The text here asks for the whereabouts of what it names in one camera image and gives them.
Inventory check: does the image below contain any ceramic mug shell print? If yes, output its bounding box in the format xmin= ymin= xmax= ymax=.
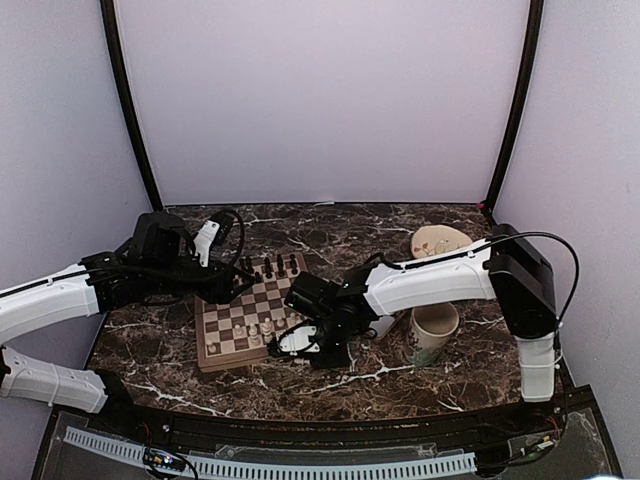
xmin=404 ymin=303 xmax=459 ymax=367

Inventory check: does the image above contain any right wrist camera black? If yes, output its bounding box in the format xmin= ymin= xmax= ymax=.
xmin=284 ymin=272 xmax=330 ymax=318

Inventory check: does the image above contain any beige decorated ceramic plate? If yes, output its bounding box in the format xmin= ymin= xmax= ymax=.
xmin=410 ymin=225 xmax=472 ymax=259

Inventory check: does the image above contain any metal tray wood rim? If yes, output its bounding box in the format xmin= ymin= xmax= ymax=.
xmin=370 ymin=312 xmax=405 ymax=340

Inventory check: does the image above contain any left black frame post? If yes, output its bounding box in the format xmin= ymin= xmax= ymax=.
xmin=100 ymin=0 xmax=164 ymax=211

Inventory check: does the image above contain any white chess piece tall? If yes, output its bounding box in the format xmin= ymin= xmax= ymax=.
xmin=260 ymin=317 xmax=274 ymax=345

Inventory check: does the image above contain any black frame post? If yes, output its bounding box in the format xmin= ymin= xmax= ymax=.
xmin=482 ymin=0 xmax=545 ymax=218
xmin=100 ymin=0 xmax=164 ymax=211

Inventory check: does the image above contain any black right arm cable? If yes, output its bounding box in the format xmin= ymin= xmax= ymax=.
xmin=469 ymin=230 xmax=581 ymax=351

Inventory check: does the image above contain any wooden chess board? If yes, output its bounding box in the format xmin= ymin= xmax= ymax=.
xmin=195 ymin=252 xmax=307 ymax=373

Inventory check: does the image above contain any right black frame post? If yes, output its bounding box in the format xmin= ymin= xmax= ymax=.
xmin=482 ymin=0 xmax=545 ymax=218

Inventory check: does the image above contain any black front rail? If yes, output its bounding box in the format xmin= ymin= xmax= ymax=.
xmin=54 ymin=385 xmax=595 ymax=449

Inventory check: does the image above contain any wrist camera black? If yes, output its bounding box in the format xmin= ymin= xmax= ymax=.
xmin=129 ymin=211 xmax=185 ymax=264
xmin=284 ymin=272 xmax=330 ymax=318

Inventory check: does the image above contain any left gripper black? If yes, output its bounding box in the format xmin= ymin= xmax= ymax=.
xmin=144 ymin=255 xmax=255 ymax=305

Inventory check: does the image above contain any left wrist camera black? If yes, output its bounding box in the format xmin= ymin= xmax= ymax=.
xmin=129 ymin=211 xmax=185 ymax=264

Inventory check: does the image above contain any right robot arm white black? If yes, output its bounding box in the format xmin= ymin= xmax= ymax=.
xmin=267 ymin=224 xmax=560 ymax=434

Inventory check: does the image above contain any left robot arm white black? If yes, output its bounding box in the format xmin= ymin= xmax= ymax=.
xmin=1 ymin=253 xmax=255 ymax=436

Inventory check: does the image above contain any white bishop chess piece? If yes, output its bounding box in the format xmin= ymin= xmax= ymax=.
xmin=248 ymin=324 xmax=262 ymax=348

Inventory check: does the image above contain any white slotted cable duct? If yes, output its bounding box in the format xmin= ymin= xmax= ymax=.
xmin=62 ymin=427 xmax=477 ymax=479

